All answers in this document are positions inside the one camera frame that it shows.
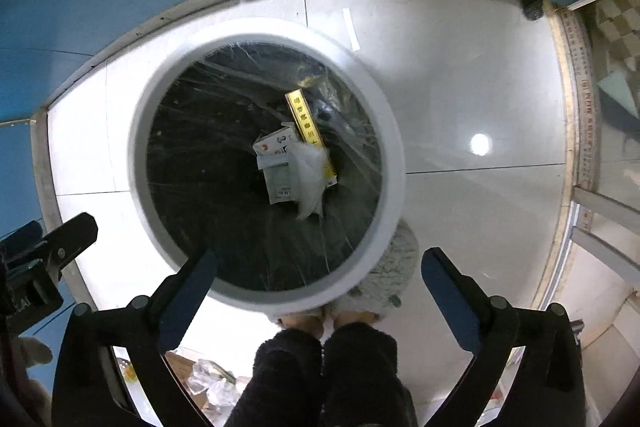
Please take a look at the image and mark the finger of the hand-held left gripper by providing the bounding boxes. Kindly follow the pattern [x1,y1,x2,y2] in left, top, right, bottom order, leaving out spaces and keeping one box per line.
[0,220,45,260]
[42,212,98,277]

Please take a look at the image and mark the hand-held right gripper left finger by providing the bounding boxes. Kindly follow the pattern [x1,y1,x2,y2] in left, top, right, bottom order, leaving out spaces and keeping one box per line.
[51,249,218,427]

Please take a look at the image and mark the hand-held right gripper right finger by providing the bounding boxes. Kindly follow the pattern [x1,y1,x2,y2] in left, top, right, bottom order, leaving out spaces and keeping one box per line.
[421,247,587,427]

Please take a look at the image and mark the white round waste bin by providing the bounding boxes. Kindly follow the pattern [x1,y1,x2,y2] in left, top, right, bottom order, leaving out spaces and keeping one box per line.
[127,18,405,310]

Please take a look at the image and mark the person's left forearm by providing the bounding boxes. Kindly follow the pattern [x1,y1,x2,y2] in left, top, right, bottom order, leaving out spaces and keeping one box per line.
[12,336,55,427]

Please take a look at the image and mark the brown cardboard piece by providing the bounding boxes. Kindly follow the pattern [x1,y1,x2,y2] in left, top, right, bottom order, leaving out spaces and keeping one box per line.
[164,351,202,389]

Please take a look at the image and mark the crumpled white plastic bag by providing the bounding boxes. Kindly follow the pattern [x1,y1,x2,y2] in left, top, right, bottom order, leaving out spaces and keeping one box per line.
[187,358,239,408]

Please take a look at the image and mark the clear plastic bin liner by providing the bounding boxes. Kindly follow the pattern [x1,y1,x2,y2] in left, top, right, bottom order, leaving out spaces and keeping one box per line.
[145,39,384,293]

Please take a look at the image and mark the person's right leg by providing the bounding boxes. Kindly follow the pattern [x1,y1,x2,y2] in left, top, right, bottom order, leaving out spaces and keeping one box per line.
[320,311,419,427]

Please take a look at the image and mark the person's leg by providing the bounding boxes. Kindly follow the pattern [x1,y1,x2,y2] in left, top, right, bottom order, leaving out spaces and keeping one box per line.
[222,314,325,427]
[320,311,419,427]

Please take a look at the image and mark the person's left leg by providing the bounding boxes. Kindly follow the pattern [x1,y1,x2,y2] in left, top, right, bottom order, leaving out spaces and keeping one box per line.
[222,314,325,427]

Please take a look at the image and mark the white printed carton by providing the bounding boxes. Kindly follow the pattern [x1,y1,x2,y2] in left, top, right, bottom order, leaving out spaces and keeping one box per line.
[252,122,304,206]

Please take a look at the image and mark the crumpled white tissue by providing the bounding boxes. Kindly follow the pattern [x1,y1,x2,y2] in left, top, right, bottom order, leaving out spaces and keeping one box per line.
[287,142,329,222]

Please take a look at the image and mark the glass sliding door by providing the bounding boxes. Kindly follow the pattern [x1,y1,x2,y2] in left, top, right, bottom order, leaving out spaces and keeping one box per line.
[565,0,640,323]

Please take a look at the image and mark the long yellow box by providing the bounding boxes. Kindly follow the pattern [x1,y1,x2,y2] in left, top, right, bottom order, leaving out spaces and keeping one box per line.
[284,89,339,188]

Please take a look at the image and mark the door threshold strip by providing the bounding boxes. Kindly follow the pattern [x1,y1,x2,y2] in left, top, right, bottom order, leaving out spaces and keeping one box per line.
[530,1,602,308]

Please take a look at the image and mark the white tape strip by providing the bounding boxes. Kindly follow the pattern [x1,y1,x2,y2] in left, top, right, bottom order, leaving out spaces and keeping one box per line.
[342,8,362,52]

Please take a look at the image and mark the black cabinet foot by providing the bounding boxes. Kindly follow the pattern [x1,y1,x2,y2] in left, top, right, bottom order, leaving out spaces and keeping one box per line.
[520,0,545,22]

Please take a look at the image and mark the checkered floor mat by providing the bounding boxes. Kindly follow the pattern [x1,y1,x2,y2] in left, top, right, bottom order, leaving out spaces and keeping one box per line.
[594,0,640,75]

